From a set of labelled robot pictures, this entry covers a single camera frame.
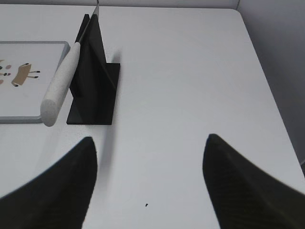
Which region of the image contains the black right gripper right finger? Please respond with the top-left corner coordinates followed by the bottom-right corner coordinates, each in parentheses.
top-left (202, 134), bottom-right (305, 229)

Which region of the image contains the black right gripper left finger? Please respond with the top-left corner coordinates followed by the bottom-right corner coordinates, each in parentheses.
top-left (0, 137), bottom-right (98, 229)

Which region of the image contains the white handled kitchen knife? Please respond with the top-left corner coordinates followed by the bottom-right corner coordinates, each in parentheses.
top-left (41, 0), bottom-right (100, 127)

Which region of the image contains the black knife stand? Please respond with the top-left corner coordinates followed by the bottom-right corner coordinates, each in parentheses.
top-left (66, 14), bottom-right (120, 125)

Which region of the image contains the white grey cutting board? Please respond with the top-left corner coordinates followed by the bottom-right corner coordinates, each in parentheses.
top-left (0, 41), bottom-right (70, 124)

